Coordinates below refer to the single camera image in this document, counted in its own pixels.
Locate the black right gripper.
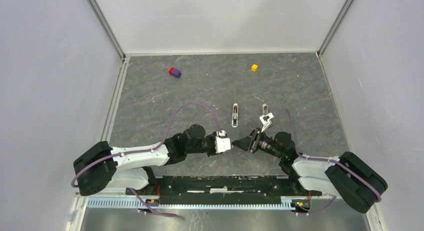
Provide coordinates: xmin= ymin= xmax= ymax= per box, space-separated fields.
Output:
xmin=231 ymin=127 xmax=284 ymax=160

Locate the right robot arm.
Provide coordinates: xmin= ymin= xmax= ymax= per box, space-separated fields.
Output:
xmin=232 ymin=128 xmax=389 ymax=214

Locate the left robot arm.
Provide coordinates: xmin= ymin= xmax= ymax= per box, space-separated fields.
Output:
xmin=71 ymin=124 xmax=231 ymax=196

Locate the yellow cube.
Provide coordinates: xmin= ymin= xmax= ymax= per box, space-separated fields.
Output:
xmin=251 ymin=64 xmax=259 ymax=72

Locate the red and purple block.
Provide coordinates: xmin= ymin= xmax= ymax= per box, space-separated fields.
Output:
xmin=168 ymin=67 xmax=182 ymax=79

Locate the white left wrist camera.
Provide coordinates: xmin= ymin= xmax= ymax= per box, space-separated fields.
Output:
xmin=214 ymin=130 xmax=232 ymax=154

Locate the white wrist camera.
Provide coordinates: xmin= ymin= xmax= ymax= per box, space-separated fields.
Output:
xmin=259 ymin=112 xmax=275 ymax=133
xmin=214 ymin=130 xmax=232 ymax=154

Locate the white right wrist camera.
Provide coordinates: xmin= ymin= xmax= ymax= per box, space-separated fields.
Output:
xmin=259 ymin=112 xmax=275 ymax=133

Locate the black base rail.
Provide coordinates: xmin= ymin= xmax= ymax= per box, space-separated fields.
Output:
xmin=137 ymin=175 xmax=322 ymax=205

